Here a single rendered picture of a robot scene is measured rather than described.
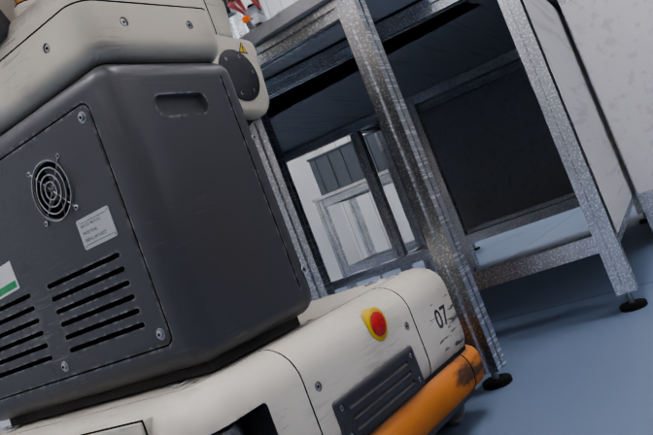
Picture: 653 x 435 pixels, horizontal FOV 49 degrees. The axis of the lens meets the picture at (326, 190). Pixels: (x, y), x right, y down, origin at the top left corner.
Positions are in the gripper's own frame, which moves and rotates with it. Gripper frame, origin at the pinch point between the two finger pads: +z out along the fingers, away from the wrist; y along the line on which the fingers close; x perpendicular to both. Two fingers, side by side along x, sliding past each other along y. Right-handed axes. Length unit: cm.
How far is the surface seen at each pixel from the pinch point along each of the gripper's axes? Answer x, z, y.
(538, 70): 54, 27, -72
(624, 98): 4, 80, -84
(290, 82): 38.5, 8.8, -13.7
